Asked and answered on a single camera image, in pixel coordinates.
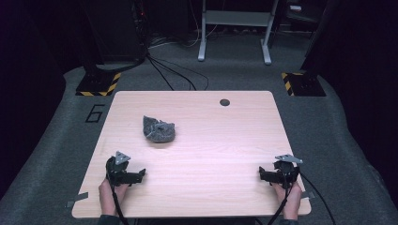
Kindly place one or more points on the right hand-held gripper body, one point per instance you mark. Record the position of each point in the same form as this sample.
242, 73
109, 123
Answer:
286, 173

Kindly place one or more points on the person's left hand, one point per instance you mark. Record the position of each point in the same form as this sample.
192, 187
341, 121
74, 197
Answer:
109, 197

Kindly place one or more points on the white metal desk frame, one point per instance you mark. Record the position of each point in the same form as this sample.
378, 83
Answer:
236, 18

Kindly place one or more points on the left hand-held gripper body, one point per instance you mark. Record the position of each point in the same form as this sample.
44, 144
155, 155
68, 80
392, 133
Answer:
118, 170

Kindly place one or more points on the black hazard-striped base plate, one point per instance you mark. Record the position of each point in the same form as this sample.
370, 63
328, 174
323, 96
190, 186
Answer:
305, 85
98, 84

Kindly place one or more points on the grey tape strip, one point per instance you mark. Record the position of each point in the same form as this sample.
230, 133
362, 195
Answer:
76, 199
309, 195

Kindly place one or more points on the dark equipment cabinet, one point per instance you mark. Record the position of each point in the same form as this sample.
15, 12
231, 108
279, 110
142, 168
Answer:
114, 31

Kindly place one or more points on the person's right hand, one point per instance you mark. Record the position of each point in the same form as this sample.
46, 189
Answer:
291, 201

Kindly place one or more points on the small white box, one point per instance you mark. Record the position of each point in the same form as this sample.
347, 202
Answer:
295, 8

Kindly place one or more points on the grey towel cloth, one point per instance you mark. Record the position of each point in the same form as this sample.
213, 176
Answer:
158, 130

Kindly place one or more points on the dark table grommet hole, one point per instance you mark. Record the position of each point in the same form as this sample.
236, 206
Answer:
224, 102

